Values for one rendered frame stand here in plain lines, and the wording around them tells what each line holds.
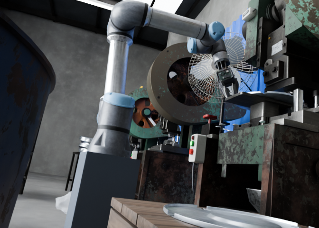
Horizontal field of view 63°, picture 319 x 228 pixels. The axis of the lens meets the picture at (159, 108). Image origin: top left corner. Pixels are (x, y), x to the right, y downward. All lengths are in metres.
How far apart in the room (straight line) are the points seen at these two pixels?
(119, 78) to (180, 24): 0.34
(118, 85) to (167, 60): 1.51
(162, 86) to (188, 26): 1.37
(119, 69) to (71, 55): 7.04
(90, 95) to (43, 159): 2.12
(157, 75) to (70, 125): 5.37
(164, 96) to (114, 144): 1.61
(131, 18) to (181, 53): 1.59
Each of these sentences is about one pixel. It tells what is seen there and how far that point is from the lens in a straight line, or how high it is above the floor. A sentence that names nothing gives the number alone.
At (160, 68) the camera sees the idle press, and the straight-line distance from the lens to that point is 2.52.
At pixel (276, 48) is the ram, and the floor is 1.06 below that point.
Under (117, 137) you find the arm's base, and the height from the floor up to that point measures 0.51.
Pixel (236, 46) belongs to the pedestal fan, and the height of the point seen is 1.46.
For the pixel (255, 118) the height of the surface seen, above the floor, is 0.70.
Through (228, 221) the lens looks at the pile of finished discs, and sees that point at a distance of 0.47.
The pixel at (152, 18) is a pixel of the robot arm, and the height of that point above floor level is 1.02.
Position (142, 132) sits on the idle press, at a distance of 4.12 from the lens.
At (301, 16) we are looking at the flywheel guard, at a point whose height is 1.00.
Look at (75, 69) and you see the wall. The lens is 7.99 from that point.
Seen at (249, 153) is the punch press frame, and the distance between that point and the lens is 1.08.
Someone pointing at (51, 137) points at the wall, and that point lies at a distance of 7.61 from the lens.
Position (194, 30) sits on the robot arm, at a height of 1.02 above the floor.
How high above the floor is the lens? 0.41
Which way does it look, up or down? 14 degrees up
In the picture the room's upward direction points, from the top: 9 degrees clockwise
